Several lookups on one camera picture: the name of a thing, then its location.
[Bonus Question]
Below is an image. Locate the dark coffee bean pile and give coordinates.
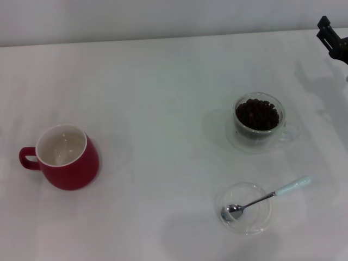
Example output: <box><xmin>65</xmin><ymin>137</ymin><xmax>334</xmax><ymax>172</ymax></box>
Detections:
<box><xmin>235</xmin><ymin>98</ymin><xmax>280</xmax><ymax>132</ymax></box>

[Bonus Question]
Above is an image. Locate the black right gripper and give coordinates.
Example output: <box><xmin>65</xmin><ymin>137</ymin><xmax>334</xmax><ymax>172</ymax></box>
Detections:
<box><xmin>316</xmin><ymin>15</ymin><xmax>348</xmax><ymax>65</ymax></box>

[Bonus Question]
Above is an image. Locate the clear glass cup with handle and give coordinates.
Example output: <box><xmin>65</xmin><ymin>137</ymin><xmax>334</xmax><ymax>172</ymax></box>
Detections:
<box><xmin>232</xmin><ymin>92</ymin><xmax>299</xmax><ymax>145</ymax></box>

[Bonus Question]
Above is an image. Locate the metal spoon light blue handle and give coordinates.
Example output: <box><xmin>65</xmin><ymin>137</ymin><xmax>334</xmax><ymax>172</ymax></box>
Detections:
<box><xmin>220</xmin><ymin>176</ymin><xmax>313</xmax><ymax>221</ymax></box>

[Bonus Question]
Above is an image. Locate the clear glass round dish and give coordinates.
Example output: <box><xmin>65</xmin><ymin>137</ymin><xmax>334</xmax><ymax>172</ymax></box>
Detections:
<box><xmin>214</xmin><ymin>181</ymin><xmax>274</xmax><ymax>236</ymax></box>

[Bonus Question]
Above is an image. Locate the red ceramic mug white inside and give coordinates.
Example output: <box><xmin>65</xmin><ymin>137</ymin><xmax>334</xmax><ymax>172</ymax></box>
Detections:
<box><xmin>18</xmin><ymin>123</ymin><xmax>100</xmax><ymax>191</ymax></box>

